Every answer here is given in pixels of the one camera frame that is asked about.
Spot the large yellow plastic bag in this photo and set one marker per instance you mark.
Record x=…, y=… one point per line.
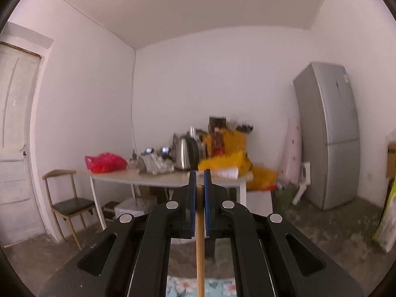
x=229, y=157

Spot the crumpled clear plastic bag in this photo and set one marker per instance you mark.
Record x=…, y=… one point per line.
x=154, y=164

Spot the pink rolled mat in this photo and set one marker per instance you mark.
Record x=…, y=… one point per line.
x=292, y=151

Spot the dark wooden crate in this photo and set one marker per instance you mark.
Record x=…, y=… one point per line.
x=109, y=210

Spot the white table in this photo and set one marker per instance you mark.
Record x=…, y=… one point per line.
x=148, y=178

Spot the open cardboard box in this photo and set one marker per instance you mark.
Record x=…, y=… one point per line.
x=392, y=157

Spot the single wooden chopstick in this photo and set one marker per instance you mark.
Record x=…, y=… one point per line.
x=200, y=253

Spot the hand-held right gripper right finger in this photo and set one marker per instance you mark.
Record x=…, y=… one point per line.
x=206, y=204

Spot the white box with lid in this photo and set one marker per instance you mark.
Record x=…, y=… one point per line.
x=133, y=207

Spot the small yellow plastic bag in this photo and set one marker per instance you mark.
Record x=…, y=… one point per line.
x=263, y=176

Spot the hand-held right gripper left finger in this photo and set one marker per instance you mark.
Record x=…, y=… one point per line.
x=193, y=204

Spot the steel electric kettle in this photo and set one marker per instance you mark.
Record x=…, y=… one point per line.
x=184, y=153

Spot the white door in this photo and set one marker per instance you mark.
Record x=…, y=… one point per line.
x=18, y=130

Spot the white foam box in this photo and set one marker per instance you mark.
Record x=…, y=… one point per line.
x=260, y=201

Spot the red plastic bag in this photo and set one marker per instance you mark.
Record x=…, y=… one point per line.
x=105, y=162

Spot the wooden chair with black seat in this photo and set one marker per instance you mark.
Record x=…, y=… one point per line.
x=72, y=205

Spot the brown bottle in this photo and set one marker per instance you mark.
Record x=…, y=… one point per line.
x=218, y=142

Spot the grey refrigerator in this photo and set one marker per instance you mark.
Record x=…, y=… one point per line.
x=328, y=136

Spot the floral blue tablecloth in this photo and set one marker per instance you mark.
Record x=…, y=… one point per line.
x=216, y=289

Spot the white green rice bag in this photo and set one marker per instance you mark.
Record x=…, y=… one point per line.
x=388, y=222

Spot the green bin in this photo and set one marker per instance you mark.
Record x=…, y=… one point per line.
x=283, y=195

